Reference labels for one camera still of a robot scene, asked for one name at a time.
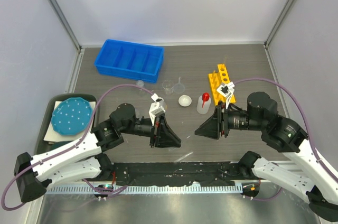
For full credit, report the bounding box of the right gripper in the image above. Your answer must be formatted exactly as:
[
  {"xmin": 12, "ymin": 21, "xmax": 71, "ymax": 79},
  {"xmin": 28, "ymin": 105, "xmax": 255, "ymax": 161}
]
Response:
[{"xmin": 194, "ymin": 100, "xmax": 264, "ymax": 138}]

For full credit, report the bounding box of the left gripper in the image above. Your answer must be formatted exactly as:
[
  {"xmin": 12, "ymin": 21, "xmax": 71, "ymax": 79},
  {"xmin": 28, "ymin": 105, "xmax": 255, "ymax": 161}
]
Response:
[{"xmin": 120, "ymin": 113, "xmax": 181, "ymax": 148}]

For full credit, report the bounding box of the clear glass rod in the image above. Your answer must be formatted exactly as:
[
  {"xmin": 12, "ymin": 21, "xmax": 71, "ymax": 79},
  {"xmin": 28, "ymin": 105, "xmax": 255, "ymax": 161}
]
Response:
[{"xmin": 174, "ymin": 152, "xmax": 193, "ymax": 163}]

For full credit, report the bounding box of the yellow test tube rack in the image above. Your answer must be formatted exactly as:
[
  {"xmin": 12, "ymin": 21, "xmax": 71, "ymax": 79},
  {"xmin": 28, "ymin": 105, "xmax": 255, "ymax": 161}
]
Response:
[{"xmin": 208, "ymin": 64, "xmax": 236, "ymax": 105}]

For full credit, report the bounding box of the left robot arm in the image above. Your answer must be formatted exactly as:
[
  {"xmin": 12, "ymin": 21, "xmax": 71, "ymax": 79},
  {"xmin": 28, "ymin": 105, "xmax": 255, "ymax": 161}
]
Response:
[{"xmin": 14, "ymin": 103, "xmax": 181, "ymax": 203}]

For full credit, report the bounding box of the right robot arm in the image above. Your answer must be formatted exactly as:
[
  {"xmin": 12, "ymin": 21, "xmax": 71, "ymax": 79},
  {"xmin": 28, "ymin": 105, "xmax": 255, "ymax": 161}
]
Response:
[{"xmin": 194, "ymin": 92, "xmax": 337, "ymax": 222}]

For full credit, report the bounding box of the white evaporating dish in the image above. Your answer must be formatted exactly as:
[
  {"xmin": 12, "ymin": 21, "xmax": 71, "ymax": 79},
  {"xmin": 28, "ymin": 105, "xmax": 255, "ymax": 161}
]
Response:
[{"xmin": 178, "ymin": 95, "xmax": 192, "ymax": 107}]

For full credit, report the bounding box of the clear plastic funnel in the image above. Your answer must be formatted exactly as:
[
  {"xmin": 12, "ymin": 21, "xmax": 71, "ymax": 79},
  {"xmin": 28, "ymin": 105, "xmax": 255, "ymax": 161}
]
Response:
[{"xmin": 173, "ymin": 77, "xmax": 185, "ymax": 94}]

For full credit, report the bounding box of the clear glass beaker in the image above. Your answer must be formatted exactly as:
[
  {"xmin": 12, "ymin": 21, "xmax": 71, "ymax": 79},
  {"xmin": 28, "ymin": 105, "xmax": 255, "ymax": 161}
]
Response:
[{"xmin": 162, "ymin": 80, "xmax": 173, "ymax": 95}]

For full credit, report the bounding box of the small clear glass jar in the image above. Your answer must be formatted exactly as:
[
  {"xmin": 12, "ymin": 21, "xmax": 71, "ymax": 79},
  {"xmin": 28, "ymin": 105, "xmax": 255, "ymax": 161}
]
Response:
[{"xmin": 136, "ymin": 80, "xmax": 144, "ymax": 94}]

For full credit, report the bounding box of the blue compartment bin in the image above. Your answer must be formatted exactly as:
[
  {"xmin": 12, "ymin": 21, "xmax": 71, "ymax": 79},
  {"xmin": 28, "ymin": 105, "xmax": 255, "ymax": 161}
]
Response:
[{"xmin": 94, "ymin": 39, "xmax": 164, "ymax": 83}]

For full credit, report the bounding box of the teal dotted plate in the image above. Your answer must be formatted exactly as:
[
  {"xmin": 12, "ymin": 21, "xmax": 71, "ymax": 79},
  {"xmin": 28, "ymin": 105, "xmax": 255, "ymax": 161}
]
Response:
[{"xmin": 51, "ymin": 97, "xmax": 93, "ymax": 136}]

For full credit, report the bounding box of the dark grey tray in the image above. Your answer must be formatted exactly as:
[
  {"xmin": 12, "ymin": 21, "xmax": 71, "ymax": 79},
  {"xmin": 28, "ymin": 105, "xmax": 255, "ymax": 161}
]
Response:
[{"xmin": 34, "ymin": 93, "xmax": 97, "ymax": 155}]

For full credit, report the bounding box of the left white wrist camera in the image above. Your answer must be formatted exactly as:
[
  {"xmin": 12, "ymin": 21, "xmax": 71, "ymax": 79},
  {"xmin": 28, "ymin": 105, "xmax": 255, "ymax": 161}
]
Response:
[{"xmin": 148, "ymin": 94, "xmax": 167, "ymax": 125}]

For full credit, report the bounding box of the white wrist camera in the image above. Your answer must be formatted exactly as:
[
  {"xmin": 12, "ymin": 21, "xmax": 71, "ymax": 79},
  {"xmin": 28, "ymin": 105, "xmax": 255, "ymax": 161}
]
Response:
[
  {"xmin": 148, "ymin": 94, "xmax": 167, "ymax": 125},
  {"xmin": 217, "ymin": 81, "xmax": 235, "ymax": 109}
]

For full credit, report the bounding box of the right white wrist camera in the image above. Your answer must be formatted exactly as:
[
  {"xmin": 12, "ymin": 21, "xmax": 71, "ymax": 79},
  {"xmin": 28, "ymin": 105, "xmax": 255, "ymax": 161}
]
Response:
[{"xmin": 217, "ymin": 81, "xmax": 235, "ymax": 109}]

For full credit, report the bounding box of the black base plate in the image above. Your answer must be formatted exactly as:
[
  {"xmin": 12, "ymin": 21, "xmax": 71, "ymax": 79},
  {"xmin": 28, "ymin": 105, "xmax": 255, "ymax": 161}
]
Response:
[{"xmin": 87, "ymin": 162, "xmax": 258, "ymax": 187}]

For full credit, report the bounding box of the white slotted cable duct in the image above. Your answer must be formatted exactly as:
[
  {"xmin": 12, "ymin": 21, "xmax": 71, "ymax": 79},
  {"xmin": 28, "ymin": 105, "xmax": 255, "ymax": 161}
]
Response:
[{"xmin": 46, "ymin": 182, "xmax": 242, "ymax": 194}]

